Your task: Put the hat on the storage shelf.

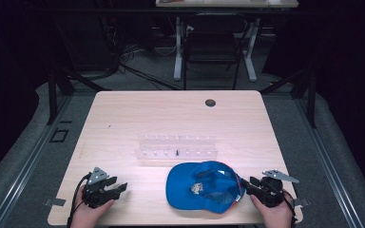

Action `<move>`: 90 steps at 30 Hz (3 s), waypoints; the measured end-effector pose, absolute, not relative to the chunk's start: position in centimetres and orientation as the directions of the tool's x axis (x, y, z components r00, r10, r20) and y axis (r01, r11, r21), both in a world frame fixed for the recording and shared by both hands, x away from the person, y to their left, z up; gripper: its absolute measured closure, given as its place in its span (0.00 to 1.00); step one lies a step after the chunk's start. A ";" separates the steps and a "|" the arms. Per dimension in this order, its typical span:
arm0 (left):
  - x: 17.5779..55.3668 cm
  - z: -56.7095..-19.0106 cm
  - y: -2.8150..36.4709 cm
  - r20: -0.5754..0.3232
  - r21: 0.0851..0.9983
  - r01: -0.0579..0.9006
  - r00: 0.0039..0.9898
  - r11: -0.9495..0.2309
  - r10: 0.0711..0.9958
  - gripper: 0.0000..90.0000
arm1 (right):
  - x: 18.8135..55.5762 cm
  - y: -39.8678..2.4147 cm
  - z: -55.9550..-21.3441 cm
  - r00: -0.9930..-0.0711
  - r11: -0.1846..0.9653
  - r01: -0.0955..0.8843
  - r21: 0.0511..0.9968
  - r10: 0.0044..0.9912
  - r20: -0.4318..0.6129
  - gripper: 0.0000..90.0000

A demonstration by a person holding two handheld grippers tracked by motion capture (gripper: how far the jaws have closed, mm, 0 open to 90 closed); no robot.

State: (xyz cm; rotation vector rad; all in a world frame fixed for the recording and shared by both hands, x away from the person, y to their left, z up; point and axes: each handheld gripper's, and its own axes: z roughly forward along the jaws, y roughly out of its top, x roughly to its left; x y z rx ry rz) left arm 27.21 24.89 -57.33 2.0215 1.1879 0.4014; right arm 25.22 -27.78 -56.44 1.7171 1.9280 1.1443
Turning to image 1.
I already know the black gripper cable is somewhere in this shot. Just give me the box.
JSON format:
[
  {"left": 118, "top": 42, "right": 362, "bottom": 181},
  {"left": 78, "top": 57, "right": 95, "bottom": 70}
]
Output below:
[
  {"left": 67, "top": 173, "right": 92, "bottom": 228},
  {"left": 281, "top": 189, "right": 299, "bottom": 228}
]

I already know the clear acrylic rack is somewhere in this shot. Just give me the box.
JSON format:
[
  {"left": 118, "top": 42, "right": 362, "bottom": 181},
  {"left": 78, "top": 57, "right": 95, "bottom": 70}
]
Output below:
[{"left": 135, "top": 134, "right": 220, "bottom": 162}]

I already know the white-legged desk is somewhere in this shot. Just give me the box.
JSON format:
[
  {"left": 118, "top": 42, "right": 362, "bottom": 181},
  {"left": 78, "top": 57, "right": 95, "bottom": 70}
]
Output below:
[{"left": 155, "top": 0, "right": 299, "bottom": 83}]

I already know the black frame bar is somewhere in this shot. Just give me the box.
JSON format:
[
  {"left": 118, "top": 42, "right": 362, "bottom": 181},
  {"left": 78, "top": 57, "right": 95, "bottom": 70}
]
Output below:
[{"left": 25, "top": 8, "right": 331, "bottom": 16}]

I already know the black floor cable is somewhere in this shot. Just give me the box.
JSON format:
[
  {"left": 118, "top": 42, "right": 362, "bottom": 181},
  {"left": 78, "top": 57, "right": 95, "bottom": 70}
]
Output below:
[{"left": 119, "top": 62, "right": 183, "bottom": 91}]

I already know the person's left hand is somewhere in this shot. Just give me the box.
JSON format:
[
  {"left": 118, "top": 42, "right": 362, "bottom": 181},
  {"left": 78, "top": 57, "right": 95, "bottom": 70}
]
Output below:
[{"left": 70, "top": 184, "right": 115, "bottom": 228}]

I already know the grey tape piece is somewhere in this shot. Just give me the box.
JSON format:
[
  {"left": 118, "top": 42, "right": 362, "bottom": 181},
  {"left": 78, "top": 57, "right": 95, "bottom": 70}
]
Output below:
[
  {"left": 43, "top": 198, "right": 67, "bottom": 207},
  {"left": 294, "top": 197, "right": 311, "bottom": 208}
]

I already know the blue baseball cap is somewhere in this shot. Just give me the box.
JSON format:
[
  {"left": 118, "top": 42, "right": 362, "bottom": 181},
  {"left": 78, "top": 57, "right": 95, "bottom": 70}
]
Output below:
[{"left": 165, "top": 160, "right": 247, "bottom": 215}]

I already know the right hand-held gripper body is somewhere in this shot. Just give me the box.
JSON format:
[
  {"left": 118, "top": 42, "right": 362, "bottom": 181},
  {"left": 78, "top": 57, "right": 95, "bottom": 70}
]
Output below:
[{"left": 254, "top": 168, "right": 300, "bottom": 209}]

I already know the black chair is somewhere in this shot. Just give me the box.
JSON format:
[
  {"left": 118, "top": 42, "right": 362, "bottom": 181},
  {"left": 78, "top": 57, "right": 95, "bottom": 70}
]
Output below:
[{"left": 182, "top": 13, "right": 249, "bottom": 91}]

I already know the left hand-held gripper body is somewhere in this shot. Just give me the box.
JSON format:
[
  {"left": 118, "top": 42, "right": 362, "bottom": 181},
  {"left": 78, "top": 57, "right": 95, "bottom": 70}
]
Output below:
[{"left": 82, "top": 166, "right": 115, "bottom": 209}]

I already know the black metal stand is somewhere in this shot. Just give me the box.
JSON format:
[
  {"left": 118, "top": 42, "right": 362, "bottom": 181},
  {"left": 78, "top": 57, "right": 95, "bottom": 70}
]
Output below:
[
  {"left": 47, "top": 61, "right": 112, "bottom": 126},
  {"left": 259, "top": 66, "right": 317, "bottom": 129}
]

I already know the white floor cable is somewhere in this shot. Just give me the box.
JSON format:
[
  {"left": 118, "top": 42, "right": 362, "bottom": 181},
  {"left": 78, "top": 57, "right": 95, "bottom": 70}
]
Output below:
[{"left": 153, "top": 45, "right": 178, "bottom": 58}]

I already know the aluminium floor rail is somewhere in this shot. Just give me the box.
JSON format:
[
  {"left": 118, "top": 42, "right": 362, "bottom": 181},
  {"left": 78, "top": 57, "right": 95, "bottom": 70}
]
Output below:
[
  {"left": 292, "top": 97, "right": 365, "bottom": 228},
  {"left": 0, "top": 94, "right": 74, "bottom": 228}
]

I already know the person's right hand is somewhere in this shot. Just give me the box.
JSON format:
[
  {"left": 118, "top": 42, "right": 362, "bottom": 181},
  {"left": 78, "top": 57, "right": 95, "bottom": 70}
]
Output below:
[{"left": 250, "top": 193, "right": 295, "bottom": 228}]

